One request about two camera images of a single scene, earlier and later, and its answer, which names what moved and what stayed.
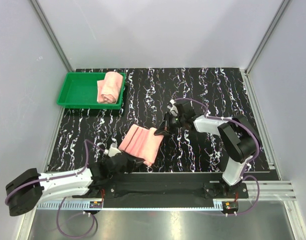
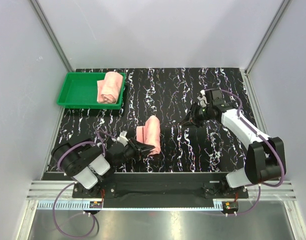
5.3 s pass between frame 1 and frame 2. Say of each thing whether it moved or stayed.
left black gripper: moved
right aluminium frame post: stayed
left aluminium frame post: stayed
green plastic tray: stayed
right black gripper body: moved
